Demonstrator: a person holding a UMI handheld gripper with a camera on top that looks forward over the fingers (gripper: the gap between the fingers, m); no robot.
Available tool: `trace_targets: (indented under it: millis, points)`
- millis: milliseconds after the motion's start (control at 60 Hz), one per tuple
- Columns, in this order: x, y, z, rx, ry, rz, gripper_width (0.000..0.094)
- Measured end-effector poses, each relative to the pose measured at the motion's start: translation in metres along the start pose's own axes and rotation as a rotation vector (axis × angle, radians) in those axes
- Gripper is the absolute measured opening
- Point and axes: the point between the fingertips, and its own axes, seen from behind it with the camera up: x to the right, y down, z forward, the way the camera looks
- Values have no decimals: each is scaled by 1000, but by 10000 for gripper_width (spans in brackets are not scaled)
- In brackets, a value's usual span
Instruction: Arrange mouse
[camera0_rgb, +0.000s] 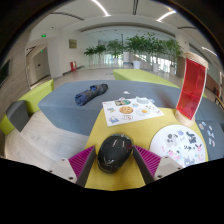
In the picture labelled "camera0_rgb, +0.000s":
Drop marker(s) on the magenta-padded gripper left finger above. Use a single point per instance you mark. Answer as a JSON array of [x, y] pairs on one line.
[[81, 161]]

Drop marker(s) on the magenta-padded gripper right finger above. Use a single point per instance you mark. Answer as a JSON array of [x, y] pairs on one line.
[[148, 160]]

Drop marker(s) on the black computer mouse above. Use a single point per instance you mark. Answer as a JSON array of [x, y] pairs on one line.
[[114, 153]]

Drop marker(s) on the round white cartoon mouse pad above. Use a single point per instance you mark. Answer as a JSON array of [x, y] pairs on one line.
[[180, 146]]

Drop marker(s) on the white food-print sticker sheet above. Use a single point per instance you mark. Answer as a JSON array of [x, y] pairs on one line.
[[131, 111]]

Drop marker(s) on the large grey upholstered bench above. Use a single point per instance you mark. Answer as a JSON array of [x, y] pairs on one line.
[[70, 106]]

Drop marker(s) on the small cartoon sticker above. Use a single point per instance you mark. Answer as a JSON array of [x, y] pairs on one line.
[[210, 127], [201, 126], [204, 123]]

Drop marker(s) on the folded dark blue umbrella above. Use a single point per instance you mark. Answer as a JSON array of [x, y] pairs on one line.
[[90, 94]]

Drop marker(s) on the small grey ottoman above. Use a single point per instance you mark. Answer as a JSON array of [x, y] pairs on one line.
[[17, 115]]

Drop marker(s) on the lime green bench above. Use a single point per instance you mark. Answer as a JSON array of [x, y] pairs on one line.
[[5, 126], [140, 76], [36, 95]]

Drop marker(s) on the red panel wooden-ended stand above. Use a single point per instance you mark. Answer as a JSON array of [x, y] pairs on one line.
[[190, 86]]

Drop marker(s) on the dark framed chair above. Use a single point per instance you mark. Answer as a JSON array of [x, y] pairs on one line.
[[220, 101]]

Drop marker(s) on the red fire extinguisher cabinet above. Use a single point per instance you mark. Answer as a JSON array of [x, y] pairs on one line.
[[73, 66]]

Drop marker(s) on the grey door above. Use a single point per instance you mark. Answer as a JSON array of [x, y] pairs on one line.
[[41, 65]]

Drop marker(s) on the group of potted plants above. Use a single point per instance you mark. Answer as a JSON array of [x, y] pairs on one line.
[[140, 46]]

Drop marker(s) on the green exit sign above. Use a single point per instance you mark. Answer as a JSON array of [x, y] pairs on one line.
[[43, 35]]

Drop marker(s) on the strip ceiling lights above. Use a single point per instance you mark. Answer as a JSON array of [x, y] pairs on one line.
[[100, 7]]

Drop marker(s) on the dark wall screen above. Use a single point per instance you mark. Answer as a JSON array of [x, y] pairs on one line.
[[4, 72]]

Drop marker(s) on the brass wall plaque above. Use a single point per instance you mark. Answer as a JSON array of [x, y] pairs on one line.
[[72, 43]]

